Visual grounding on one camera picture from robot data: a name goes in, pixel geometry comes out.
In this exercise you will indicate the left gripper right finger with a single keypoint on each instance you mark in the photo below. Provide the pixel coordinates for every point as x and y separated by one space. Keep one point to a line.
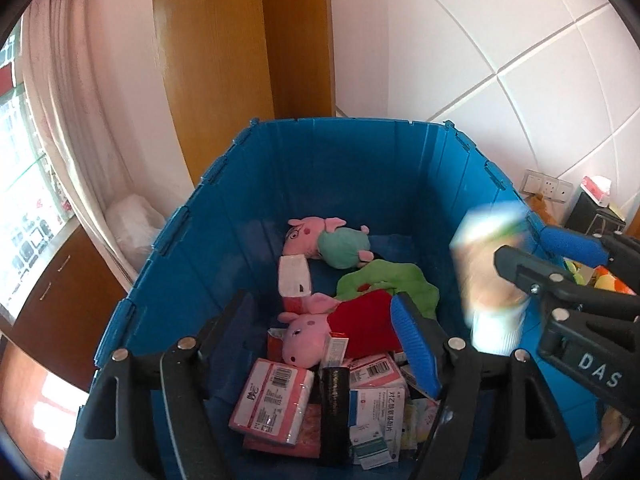
497 418

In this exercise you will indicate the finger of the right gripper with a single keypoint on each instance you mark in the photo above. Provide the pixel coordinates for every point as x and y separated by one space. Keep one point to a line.
539 278
618 253

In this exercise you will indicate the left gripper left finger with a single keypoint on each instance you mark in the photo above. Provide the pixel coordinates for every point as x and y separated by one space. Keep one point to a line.
166 415

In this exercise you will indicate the white green box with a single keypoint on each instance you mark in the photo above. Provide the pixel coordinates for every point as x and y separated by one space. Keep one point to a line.
493 308

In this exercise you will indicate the black cylinder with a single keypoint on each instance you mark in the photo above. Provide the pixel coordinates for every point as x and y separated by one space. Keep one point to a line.
334 425

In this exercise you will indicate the yellow orange parrot plush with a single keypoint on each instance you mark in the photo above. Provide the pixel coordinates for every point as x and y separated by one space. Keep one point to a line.
598 277

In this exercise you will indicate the brown bear plush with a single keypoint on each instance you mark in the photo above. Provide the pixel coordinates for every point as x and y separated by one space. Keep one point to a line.
538 204

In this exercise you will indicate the pink tissue pack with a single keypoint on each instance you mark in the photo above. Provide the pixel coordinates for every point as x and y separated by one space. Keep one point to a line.
273 402

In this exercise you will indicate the green frog plush in crate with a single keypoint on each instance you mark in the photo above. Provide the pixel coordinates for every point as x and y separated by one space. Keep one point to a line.
394 278

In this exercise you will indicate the blue plastic storage crate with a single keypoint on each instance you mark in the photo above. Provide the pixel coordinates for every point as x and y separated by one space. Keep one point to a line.
410 182

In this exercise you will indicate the pig plush red dress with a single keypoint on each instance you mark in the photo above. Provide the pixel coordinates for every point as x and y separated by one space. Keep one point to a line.
364 321

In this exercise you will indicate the pig plush teal dress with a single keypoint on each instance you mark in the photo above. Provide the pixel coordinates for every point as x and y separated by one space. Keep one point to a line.
329 240

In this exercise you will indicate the white pink small box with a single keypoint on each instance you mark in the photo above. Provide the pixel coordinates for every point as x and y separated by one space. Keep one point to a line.
294 279

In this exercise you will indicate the white pink curtain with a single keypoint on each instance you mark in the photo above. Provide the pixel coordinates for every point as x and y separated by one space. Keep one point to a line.
92 77

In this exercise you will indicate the white wall socket panel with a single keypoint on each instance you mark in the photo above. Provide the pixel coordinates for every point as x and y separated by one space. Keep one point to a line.
550 188

